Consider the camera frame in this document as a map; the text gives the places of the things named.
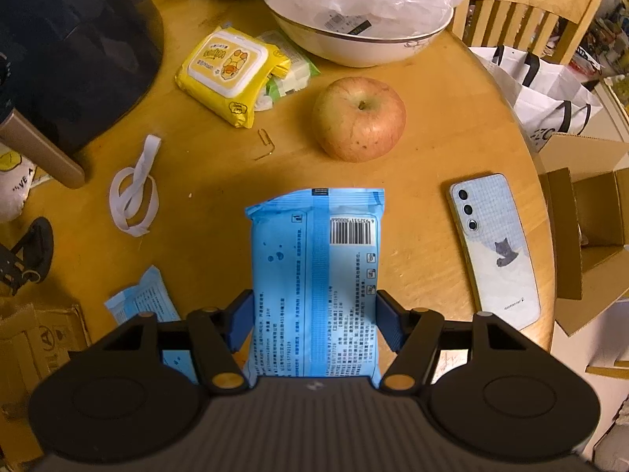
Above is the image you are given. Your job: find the open empty cardboard box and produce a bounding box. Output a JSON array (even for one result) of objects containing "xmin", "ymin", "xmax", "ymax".
[{"xmin": 538, "ymin": 133, "xmax": 629, "ymax": 337}]

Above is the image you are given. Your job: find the white fabric strap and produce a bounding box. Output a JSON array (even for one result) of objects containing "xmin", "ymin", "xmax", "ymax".
[{"xmin": 109, "ymin": 134, "xmax": 163, "ymax": 238}]

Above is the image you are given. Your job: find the white enamel bowl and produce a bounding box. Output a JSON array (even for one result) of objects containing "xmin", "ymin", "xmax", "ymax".
[{"xmin": 268, "ymin": 0, "xmax": 455, "ymax": 68}]

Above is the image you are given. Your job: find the white printed cloth bag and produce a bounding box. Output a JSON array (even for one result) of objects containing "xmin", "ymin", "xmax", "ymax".
[{"xmin": 0, "ymin": 145, "xmax": 40, "ymax": 222}]

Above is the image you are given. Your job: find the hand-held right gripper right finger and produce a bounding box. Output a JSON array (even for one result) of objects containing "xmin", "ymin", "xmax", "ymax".
[{"xmin": 376, "ymin": 289, "xmax": 541, "ymax": 396}]

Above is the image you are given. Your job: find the printed cardboard box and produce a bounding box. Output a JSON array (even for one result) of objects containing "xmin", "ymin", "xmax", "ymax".
[{"xmin": 0, "ymin": 300, "xmax": 94, "ymax": 472}]

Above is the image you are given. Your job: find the white shopping bag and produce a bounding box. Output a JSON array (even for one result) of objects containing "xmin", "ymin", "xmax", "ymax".
[{"xmin": 467, "ymin": 45, "xmax": 604, "ymax": 154}]

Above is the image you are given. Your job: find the yellow wet wipes pack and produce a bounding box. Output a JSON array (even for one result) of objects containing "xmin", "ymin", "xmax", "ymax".
[{"xmin": 175, "ymin": 27, "xmax": 292, "ymax": 129}]

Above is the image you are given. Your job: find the black phone stand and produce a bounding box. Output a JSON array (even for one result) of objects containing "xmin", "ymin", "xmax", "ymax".
[{"xmin": 0, "ymin": 216, "xmax": 55, "ymax": 296}]

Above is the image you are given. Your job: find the large blue wet wipes packet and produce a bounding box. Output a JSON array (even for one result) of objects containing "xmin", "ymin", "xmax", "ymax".
[{"xmin": 245, "ymin": 188, "xmax": 386, "ymax": 389}]

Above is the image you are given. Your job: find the black air fryer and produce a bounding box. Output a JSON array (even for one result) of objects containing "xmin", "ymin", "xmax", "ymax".
[{"xmin": 0, "ymin": 0, "xmax": 165, "ymax": 190}]

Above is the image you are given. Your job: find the white smartphone with cat case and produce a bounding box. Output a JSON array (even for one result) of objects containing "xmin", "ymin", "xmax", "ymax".
[{"xmin": 446, "ymin": 173, "xmax": 542, "ymax": 331}]

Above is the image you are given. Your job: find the small blue wet wipes packet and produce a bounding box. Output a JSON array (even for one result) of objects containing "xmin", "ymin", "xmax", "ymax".
[{"xmin": 105, "ymin": 265, "xmax": 200, "ymax": 385}]

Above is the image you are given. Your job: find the red yellow apple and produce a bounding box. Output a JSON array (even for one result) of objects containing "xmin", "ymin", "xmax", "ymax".
[{"xmin": 311, "ymin": 77, "xmax": 408, "ymax": 163}]

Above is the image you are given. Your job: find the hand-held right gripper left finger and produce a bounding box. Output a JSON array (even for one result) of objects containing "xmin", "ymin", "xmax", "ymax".
[{"xmin": 91, "ymin": 289, "xmax": 254, "ymax": 394}]

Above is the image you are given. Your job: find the green white wipes pack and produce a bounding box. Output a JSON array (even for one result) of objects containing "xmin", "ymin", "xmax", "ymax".
[{"xmin": 253, "ymin": 29, "xmax": 321, "ymax": 111}]

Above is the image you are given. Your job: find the metal paper clip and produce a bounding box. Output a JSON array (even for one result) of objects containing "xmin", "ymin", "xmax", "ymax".
[{"xmin": 253, "ymin": 129, "xmax": 276, "ymax": 161}]

